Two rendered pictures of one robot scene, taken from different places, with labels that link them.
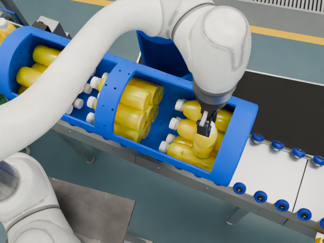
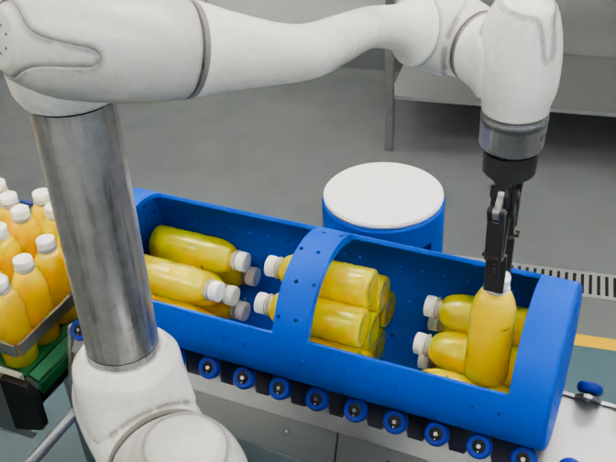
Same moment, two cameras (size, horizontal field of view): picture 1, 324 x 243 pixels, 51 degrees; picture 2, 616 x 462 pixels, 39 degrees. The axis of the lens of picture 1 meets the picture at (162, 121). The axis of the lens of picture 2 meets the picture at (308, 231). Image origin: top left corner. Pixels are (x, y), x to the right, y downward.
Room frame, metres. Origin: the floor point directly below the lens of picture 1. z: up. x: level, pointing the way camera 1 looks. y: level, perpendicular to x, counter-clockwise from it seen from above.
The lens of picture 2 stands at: (-0.67, 0.29, 2.11)
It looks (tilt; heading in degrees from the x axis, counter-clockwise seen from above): 35 degrees down; 353
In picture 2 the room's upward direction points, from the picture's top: 3 degrees counter-clockwise
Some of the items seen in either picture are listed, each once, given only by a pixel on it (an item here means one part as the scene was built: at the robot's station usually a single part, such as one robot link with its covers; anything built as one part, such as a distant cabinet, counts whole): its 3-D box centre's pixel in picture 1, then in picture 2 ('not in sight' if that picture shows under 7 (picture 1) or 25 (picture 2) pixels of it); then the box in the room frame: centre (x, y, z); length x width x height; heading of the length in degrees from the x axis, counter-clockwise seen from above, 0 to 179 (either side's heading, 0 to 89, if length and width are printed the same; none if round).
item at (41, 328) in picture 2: not in sight; (80, 291); (0.86, 0.60, 0.96); 0.40 x 0.01 x 0.03; 147
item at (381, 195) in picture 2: not in sight; (383, 193); (0.99, -0.10, 1.03); 0.28 x 0.28 x 0.01
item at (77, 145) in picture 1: (76, 144); not in sight; (0.72, 0.52, 0.31); 0.06 x 0.06 x 0.63; 57
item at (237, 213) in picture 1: (237, 212); not in sight; (0.18, -0.31, 0.31); 0.06 x 0.06 x 0.63; 57
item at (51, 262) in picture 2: not in sight; (56, 280); (0.86, 0.65, 0.99); 0.07 x 0.07 x 0.19
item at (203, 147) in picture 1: (204, 139); (490, 330); (0.32, -0.12, 1.18); 0.07 x 0.07 x 0.19
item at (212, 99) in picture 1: (214, 80); (512, 129); (0.32, -0.12, 1.54); 0.09 x 0.09 x 0.06
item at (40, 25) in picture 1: (41, 36); not in sight; (1.01, 0.46, 0.95); 0.10 x 0.07 x 0.10; 147
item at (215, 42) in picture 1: (215, 45); (513, 51); (0.34, -0.12, 1.65); 0.13 x 0.11 x 0.16; 21
